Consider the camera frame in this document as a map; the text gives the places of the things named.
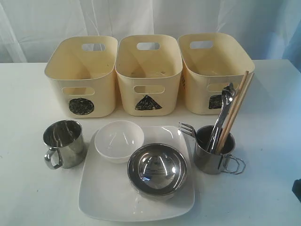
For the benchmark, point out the steel fork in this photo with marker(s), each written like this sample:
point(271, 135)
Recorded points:
point(187, 129)

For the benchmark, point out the wooden chopstick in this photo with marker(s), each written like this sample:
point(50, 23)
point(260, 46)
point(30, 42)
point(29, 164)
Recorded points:
point(238, 105)
point(219, 147)

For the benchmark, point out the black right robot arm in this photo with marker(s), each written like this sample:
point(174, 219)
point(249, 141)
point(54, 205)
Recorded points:
point(296, 188)

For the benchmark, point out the white plastic bowl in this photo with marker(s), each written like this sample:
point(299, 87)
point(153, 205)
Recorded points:
point(118, 140)

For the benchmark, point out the cream bin with triangle mark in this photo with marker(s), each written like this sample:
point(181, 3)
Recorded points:
point(149, 69)

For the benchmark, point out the stainless steel bowl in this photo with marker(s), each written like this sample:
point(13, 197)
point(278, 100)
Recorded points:
point(157, 171)

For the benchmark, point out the cream bin with square mark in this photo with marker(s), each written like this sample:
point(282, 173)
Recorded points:
point(210, 62)

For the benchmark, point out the cream bin with circle mark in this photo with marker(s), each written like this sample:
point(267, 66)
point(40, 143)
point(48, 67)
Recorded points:
point(82, 73)

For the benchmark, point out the white backdrop curtain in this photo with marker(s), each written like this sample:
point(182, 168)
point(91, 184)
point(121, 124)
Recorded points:
point(30, 30)

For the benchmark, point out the steel cup with wire handle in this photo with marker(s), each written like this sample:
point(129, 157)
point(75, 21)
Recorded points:
point(210, 163)

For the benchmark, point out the steel mug with solid handle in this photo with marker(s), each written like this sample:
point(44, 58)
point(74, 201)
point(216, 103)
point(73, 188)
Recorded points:
point(66, 147)

